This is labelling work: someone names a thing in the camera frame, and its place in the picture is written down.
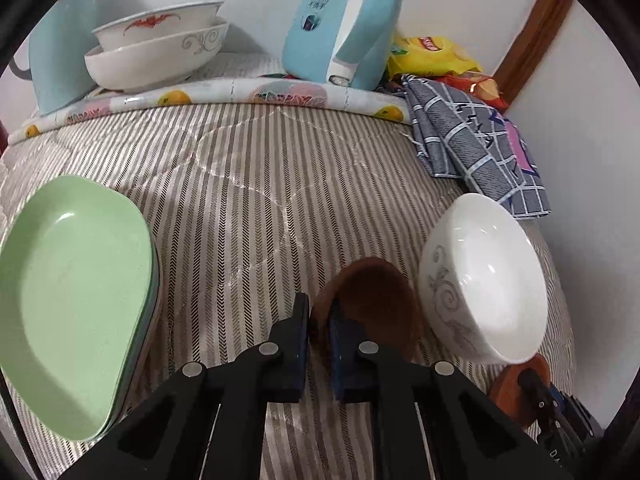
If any brown small bowl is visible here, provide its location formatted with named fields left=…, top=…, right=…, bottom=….
left=310, top=257, right=423, bottom=366
left=489, top=353, right=550, bottom=429

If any blue square plate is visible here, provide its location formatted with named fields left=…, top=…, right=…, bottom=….
left=94, top=244, right=163, bottom=436

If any white ceramic bowl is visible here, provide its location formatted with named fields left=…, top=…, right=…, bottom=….
left=418, top=193, right=548, bottom=365

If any green square plate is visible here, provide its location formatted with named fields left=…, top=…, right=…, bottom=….
left=1, top=176, right=158, bottom=441

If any striped quilted table cover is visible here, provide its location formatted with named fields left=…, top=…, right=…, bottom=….
left=0, top=52, right=580, bottom=480

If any grey checked folded cloth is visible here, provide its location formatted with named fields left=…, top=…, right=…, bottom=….
left=401, top=75, right=551, bottom=219

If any orange snack bag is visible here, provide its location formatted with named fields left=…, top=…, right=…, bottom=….
left=436, top=72, right=509, bottom=113

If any fruit print rolled mat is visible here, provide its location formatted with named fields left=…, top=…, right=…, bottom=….
left=8, top=77, right=411, bottom=145

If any large white porcelain bowl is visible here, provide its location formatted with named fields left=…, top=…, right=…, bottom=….
left=85, top=18, right=229, bottom=92

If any yellow chips bag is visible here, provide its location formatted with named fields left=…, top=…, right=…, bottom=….
left=386, top=34, right=483, bottom=78

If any light blue thermos jug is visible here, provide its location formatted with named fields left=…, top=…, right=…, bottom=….
left=9, top=0, right=99, bottom=115

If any light blue electric kettle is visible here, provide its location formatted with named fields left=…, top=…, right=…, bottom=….
left=282, top=0, right=402, bottom=91

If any brown wooden door frame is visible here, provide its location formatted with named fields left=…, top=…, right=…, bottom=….
left=494, top=0, right=574, bottom=104

